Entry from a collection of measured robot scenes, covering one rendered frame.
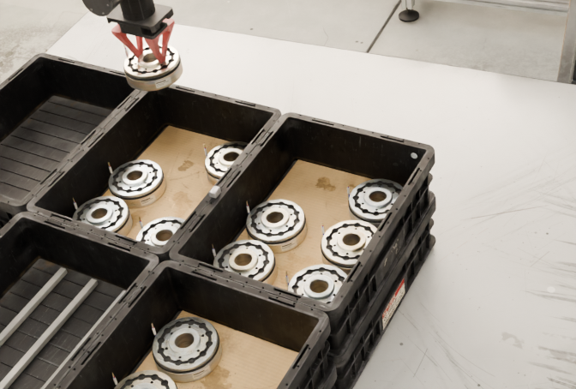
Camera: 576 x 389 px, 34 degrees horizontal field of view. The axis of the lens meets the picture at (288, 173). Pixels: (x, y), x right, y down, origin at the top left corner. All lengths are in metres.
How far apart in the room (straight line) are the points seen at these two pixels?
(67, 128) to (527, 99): 0.98
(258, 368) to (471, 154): 0.73
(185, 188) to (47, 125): 0.39
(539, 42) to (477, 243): 1.85
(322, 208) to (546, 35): 2.05
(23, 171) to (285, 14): 2.07
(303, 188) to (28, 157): 0.58
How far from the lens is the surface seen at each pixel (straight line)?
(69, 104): 2.05
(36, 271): 1.69
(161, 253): 1.49
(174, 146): 1.85
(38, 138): 1.98
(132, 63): 1.71
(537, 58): 3.45
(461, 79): 2.15
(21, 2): 4.30
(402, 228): 1.55
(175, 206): 1.71
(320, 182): 1.70
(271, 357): 1.44
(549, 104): 2.08
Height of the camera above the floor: 1.96
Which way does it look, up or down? 41 degrees down
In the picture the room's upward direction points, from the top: 9 degrees counter-clockwise
